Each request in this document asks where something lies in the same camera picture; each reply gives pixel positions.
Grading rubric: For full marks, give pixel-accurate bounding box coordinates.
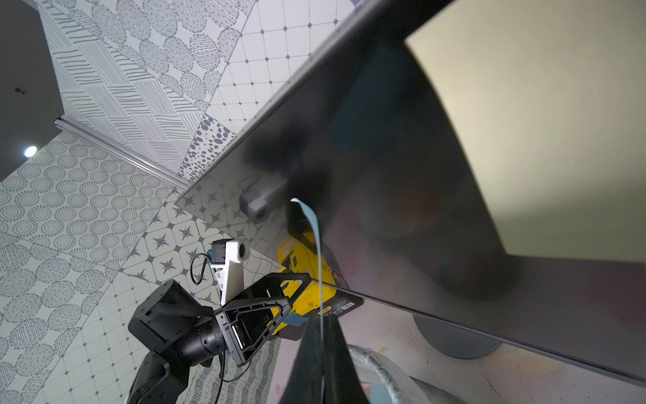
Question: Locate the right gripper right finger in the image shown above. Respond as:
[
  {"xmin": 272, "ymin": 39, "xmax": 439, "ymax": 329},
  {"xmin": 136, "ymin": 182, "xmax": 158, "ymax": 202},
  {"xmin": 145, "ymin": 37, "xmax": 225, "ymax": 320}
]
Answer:
[{"xmin": 321, "ymin": 316, "xmax": 368, "ymax": 404}]

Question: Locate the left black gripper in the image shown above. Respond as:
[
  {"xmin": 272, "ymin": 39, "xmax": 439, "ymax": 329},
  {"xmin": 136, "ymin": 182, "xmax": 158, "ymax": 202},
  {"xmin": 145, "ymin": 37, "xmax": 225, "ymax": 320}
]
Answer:
[{"xmin": 215, "ymin": 272, "xmax": 311, "ymax": 367}]

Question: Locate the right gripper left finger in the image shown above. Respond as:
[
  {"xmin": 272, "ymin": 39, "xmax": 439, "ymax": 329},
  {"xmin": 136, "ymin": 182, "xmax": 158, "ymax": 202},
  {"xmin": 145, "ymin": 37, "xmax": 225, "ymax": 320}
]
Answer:
[{"xmin": 279, "ymin": 316, "xmax": 323, "ymax": 404}]

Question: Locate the light blue sticky note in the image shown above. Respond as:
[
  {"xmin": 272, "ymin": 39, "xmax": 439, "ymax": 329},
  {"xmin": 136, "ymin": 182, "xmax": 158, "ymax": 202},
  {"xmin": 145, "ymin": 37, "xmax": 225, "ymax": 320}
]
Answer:
[{"xmin": 289, "ymin": 197, "xmax": 325, "ymax": 404}]

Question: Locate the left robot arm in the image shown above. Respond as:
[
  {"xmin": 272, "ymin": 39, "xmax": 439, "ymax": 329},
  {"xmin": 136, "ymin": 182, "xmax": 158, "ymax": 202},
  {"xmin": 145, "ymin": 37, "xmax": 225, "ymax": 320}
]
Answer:
[{"xmin": 126, "ymin": 273, "xmax": 311, "ymax": 403}]

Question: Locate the black flat monitor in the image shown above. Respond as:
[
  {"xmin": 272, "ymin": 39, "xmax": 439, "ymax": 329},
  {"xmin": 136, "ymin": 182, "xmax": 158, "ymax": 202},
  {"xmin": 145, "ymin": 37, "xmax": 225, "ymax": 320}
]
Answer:
[{"xmin": 178, "ymin": 1, "xmax": 645, "ymax": 386}]

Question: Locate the grey bin with plastic liner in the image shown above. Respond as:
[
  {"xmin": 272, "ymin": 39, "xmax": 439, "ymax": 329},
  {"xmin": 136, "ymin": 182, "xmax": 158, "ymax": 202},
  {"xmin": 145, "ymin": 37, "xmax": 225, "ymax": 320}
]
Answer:
[{"xmin": 348, "ymin": 344, "xmax": 463, "ymax": 403}]

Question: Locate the yellow black toolbox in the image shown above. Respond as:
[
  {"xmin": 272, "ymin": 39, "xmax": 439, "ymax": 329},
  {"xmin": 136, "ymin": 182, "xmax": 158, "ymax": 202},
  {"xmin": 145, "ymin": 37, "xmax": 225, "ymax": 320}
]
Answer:
[{"xmin": 273, "ymin": 232, "xmax": 364, "ymax": 341}]

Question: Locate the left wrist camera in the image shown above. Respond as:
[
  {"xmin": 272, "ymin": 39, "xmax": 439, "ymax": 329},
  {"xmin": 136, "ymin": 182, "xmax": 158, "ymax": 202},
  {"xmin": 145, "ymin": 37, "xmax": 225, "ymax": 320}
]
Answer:
[{"xmin": 210, "ymin": 238, "xmax": 250, "ymax": 306}]

